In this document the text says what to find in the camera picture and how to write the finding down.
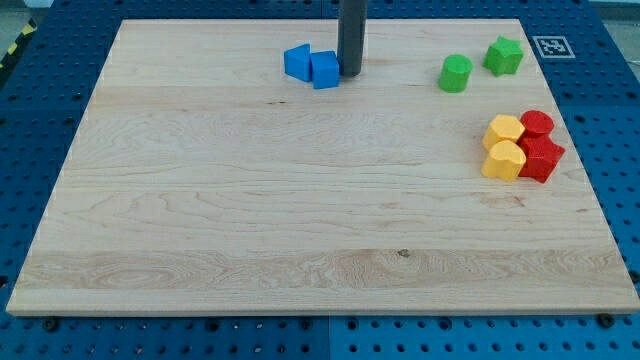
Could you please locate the light wooden board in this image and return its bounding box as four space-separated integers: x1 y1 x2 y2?
7 19 639 317

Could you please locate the yellow hexagon block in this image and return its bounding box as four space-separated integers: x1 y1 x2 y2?
482 114 525 150

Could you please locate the yellow heart block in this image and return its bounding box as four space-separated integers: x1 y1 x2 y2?
481 140 527 181

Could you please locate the green cylinder block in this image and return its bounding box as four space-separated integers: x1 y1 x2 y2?
438 54 473 93

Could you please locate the blue triangular block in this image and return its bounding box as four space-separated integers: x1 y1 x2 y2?
283 43 312 82

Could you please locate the black bolt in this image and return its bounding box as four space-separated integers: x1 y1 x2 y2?
42 317 59 333
596 313 616 329

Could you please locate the black bolt front right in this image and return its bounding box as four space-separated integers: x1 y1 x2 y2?
596 313 616 329

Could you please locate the blue cube block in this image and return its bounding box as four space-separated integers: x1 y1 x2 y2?
310 50 340 89

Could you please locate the red star block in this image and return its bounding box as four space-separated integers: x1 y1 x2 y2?
518 135 565 183

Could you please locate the black bolt front left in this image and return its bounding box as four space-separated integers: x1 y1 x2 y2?
42 317 59 333

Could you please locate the green star block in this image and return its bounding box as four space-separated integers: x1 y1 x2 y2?
483 35 524 77

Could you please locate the yellow black hazard tape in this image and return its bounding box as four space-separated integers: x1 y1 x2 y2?
1 17 38 71

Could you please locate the red cylinder block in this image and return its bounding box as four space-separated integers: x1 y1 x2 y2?
520 110 555 138

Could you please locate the white fiducial marker tag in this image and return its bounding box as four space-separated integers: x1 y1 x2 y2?
533 35 575 59

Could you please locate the grey cylindrical robot arm rod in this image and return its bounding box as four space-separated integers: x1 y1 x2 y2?
337 0 368 77

